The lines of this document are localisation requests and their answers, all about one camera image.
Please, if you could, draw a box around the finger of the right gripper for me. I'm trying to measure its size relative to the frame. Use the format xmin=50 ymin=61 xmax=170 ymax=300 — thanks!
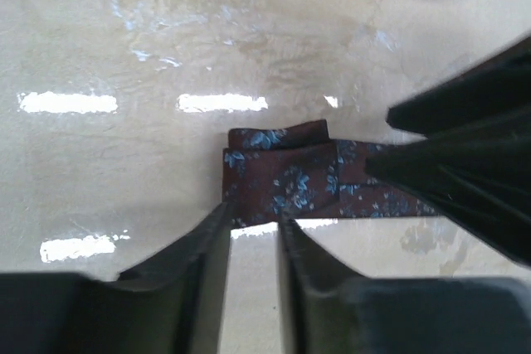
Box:
xmin=387 ymin=36 xmax=530 ymax=136
xmin=365 ymin=122 xmax=530 ymax=266

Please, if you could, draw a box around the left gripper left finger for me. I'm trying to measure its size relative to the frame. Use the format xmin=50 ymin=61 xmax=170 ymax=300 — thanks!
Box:
xmin=1 ymin=203 xmax=232 ymax=353

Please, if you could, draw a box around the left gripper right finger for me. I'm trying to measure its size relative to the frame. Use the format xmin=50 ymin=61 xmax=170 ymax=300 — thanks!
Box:
xmin=277 ymin=216 xmax=530 ymax=353

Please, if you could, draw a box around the dark brown patterned tie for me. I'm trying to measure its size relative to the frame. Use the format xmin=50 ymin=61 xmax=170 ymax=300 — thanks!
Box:
xmin=222 ymin=119 xmax=436 ymax=228

